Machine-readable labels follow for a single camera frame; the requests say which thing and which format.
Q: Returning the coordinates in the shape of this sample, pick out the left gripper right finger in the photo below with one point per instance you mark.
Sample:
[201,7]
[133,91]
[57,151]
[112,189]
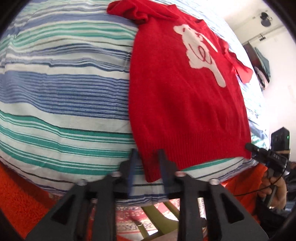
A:
[207,203]

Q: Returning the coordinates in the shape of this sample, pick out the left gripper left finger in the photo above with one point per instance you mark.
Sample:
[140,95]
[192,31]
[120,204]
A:
[69,218]

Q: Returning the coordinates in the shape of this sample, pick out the red knit sweater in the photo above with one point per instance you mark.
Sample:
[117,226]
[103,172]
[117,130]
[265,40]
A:
[184,89]

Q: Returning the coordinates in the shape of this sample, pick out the teal clothes on rack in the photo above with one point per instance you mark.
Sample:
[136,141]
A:
[264,63]

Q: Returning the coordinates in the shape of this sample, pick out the patterned red rug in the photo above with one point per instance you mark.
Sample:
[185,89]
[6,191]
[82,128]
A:
[126,228]

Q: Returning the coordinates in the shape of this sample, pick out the orange red blanket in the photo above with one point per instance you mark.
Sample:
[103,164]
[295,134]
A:
[24,204]

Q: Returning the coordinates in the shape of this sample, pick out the striped blue green bedsheet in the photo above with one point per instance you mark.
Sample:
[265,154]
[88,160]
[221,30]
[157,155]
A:
[64,92]

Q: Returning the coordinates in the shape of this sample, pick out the olive green chair frame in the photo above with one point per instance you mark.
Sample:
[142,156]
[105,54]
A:
[163,224]

